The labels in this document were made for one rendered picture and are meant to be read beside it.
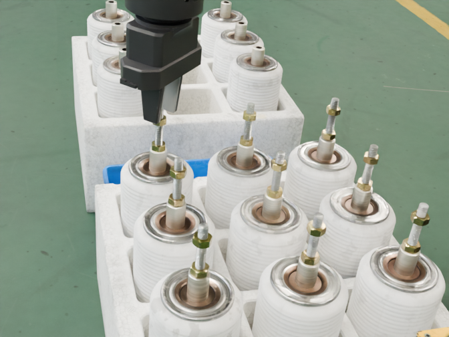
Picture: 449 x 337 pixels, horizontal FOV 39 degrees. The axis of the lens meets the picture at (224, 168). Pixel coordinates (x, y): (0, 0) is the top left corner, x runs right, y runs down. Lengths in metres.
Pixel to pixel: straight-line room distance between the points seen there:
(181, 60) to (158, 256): 0.23
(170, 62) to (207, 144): 0.41
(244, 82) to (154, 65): 0.43
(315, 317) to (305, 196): 0.27
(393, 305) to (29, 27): 1.49
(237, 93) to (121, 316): 0.55
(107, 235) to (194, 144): 0.34
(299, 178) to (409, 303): 0.26
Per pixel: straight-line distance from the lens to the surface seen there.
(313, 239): 0.66
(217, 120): 1.12
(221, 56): 1.26
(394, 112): 1.66
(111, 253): 0.82
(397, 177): 1.40
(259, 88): 1.14
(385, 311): 0.73
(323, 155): 0.90
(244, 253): 0.77
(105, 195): 0.92
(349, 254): 0.82
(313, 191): 0.89
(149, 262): 0.74
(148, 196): 0.82
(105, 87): 1.11
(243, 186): 0.84
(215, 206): 0.88
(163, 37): 0.72
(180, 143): 1.12
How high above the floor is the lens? 0.72
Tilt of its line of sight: 33 degrees down
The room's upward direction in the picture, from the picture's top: 6 degrees clockwise
